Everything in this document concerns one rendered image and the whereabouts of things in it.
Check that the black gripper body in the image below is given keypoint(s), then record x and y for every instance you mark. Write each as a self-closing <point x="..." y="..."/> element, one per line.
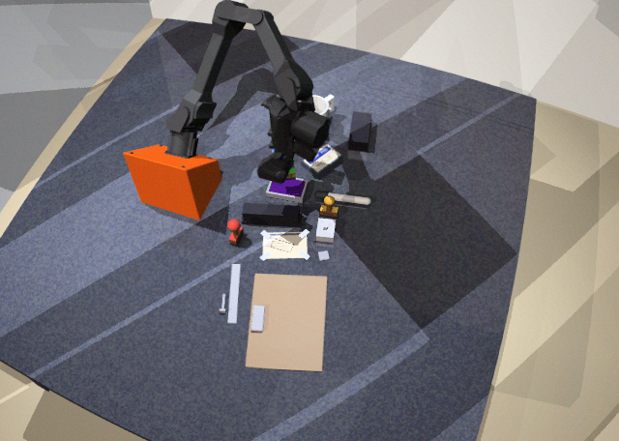
<point x="276" y="168"/>

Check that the grey mug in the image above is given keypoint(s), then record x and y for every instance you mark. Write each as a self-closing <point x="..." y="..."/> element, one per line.
<point x="323" y="106"/>

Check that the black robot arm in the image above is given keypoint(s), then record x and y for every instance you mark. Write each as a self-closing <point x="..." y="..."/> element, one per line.
<point x="310" y="129"/>

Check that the red rubber stamp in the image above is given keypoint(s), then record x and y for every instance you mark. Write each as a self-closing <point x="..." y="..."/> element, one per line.
<point x="234" y="226"/>

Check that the white rounded cylinder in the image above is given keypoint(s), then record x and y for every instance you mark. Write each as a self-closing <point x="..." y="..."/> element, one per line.
<point x="343" y="197"/>

